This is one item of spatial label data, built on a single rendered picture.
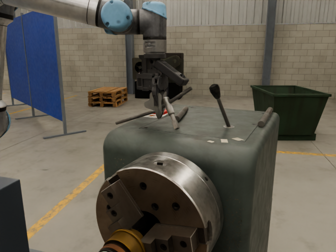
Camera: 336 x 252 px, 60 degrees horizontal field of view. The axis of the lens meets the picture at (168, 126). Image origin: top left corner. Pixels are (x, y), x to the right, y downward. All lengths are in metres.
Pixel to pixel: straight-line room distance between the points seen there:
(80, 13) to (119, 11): 0.10
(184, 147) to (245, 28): 9.91
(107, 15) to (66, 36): 11.53
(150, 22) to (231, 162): 0.48
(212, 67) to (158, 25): 9.73
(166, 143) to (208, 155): 0.13
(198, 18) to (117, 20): 10.00
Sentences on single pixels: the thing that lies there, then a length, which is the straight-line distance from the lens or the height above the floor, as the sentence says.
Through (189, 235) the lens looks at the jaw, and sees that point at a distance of 0.66.
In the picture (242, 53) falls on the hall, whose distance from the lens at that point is 10.62.
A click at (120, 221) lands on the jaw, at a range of 0.68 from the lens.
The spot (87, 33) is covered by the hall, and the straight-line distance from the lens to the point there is 11.90.
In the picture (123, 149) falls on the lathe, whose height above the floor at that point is 1.21.
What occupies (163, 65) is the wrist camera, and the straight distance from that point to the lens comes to 0.93.
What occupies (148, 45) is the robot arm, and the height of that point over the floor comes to 1.52.
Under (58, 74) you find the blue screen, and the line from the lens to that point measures 5.60.
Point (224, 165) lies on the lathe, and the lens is 0.77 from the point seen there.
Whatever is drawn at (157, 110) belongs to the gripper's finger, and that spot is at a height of 1.31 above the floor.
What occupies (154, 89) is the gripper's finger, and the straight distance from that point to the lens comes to 0.93.
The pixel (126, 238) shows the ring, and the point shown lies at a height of 1.12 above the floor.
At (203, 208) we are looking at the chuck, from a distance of 0.68.
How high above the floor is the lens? 1.50
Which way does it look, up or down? 14 degrees down
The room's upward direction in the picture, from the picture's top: straight up
